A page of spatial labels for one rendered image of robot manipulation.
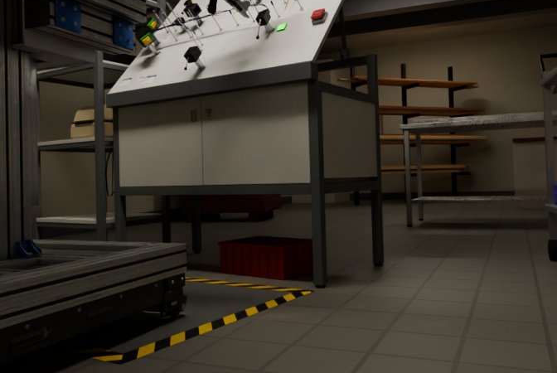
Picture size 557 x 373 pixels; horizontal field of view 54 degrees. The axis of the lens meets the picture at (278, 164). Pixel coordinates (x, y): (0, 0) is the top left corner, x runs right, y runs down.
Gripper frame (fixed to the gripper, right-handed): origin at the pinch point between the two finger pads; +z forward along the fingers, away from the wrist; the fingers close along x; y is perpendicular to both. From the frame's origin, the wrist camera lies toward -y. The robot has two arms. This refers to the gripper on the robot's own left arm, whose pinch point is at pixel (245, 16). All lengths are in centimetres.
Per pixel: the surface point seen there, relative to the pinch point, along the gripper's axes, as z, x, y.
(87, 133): -10, 66, -93
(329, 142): 52, -30, -16
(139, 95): -6, 37, -57
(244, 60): 12.1, 2.8, -13.5
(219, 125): 22.4, 2.1, -41.3
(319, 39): 24.0, -18.4, 11.9
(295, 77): 24.5, -25.6, -6.2
